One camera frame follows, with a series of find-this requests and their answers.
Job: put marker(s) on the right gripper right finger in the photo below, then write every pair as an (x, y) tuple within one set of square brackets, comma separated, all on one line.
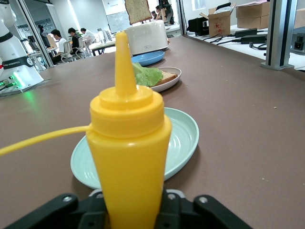
[(190, 214)]

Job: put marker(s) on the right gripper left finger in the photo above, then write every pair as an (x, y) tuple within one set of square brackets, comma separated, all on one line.
[(62, 214)]

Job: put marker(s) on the yellow squeeze bottle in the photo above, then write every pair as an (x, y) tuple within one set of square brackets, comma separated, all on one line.
[(128, 155)]

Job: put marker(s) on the light crust bread slice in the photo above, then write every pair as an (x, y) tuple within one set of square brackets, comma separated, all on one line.
[(168, 77)]

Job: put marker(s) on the green lettuce leaf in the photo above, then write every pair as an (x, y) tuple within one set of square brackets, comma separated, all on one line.
[(147, 76)]

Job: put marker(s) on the dark crust bread slice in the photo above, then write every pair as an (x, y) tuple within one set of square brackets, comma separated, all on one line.
[(138, 10)]

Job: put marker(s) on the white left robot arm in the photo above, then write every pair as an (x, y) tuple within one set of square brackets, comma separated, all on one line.
[(16, 69)]

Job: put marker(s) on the mint green plate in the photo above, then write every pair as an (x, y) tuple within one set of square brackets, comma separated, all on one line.
[(181, 143)]

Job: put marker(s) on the beige plate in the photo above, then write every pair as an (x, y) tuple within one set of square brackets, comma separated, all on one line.
[(171, 83)]

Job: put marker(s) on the blue plate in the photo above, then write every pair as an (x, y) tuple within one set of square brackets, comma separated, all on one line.
[(150, 58)]

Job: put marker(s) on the white office chair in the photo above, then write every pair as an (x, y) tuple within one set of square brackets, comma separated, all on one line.
[(67, 51), (81, 47)]

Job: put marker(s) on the seated person white shirt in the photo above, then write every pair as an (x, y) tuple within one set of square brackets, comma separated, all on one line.
[(88, 35), (59, 45)]

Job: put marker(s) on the seated person black shirt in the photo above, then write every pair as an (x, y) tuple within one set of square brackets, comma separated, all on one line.
[(74, 40)]

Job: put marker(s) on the white toaster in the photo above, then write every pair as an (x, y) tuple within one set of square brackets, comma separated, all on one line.
[(147, 38)]

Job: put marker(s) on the black power adapter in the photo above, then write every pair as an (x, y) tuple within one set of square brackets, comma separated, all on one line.
[(253, 39), (246, 32)]

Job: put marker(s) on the black case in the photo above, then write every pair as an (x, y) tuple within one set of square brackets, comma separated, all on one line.
[(197, 26)]

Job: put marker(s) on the open cardboard box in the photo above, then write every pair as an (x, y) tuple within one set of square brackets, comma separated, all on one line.
[(219, 23)]

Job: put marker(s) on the whiteboard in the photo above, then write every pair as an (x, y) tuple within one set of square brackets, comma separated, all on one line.
[(118, 21)]

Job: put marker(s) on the grey power inlet box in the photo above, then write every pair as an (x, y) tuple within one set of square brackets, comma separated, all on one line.
[(299, 43)]

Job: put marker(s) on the closed cardboard box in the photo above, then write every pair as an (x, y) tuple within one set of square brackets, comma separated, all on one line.
[(252, 15)]

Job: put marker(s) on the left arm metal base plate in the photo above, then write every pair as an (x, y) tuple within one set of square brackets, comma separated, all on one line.
[(35, 87)]

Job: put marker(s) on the aluminium camera post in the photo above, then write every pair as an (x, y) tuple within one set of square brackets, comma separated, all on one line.
[(278, 35)]

